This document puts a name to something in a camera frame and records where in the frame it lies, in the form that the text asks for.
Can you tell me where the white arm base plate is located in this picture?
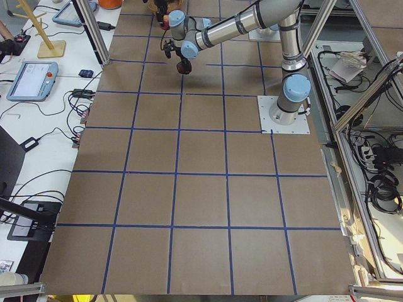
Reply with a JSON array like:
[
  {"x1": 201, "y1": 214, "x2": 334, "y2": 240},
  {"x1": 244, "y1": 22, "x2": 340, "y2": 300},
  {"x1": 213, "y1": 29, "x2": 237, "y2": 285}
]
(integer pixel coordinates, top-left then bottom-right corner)
[{"x1": 257, "y1": 96, "x2": 310, "y2": 135}]

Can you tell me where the dark red apple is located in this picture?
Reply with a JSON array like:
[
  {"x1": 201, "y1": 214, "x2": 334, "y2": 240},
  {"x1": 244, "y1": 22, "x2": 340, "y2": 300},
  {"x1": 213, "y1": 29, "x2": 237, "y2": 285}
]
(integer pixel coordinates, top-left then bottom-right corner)
[{"x1": 176, "y1": 60, "x2": 192, "y2": 75}]

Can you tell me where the red yellow apple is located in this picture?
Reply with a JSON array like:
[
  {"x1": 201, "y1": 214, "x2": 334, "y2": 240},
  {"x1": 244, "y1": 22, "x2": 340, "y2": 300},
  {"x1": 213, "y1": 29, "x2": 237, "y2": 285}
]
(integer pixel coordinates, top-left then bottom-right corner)
[{"x1": 160, "y1": 15, "x2": 169, "y2": 30}]

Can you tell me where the black power adapter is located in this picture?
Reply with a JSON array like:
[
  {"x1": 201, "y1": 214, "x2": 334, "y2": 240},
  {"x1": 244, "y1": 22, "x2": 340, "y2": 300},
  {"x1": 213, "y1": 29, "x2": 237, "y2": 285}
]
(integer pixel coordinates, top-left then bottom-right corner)
[{"x1": 97, "y1": 21, "x2": 116, "y2": 31}]

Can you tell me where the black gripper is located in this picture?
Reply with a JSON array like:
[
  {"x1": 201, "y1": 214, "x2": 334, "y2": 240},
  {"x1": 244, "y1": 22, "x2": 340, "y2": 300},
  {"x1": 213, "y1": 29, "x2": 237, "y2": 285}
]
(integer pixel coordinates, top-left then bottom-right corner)
[{"x1": 162, "y1": 40, "x2": 175, "y2": 59}]

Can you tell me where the aluminium frame post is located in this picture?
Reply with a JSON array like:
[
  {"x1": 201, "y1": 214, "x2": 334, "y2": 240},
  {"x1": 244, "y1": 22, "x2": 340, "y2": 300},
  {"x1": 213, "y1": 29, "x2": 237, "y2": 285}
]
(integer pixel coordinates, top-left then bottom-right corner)
[{"x1": 72, "y1": 0, "x2": 110, "y2": 66}]

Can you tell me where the wooden stand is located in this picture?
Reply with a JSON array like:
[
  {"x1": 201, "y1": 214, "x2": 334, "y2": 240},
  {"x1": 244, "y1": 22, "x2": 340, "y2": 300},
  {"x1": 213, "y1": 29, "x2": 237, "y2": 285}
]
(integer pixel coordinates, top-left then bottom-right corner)
[{"x1": 1, "y1": 1, "x2": 66, "y2": 60}]

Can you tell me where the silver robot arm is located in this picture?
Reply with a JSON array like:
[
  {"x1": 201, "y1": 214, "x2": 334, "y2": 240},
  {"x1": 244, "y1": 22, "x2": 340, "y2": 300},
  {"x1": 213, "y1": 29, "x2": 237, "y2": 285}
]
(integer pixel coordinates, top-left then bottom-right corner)
[{"x1": 161, "y1": 0, "x2": 311, "y2": 126}]

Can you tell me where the woven wicker basket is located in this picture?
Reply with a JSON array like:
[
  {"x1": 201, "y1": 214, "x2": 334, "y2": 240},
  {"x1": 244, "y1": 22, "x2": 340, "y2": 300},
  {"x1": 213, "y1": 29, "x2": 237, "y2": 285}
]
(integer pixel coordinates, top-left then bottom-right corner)
[{"x1": 147, "y1": 0, "x2": 183, "y2": 13}]

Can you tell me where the teach pendant tablet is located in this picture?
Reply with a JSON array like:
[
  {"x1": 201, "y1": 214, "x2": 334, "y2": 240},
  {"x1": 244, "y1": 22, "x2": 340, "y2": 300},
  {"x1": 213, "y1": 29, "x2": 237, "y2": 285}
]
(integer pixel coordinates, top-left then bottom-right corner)
[{"x1": 6, "y1": 62, "x2": 59, "y2": 102}]

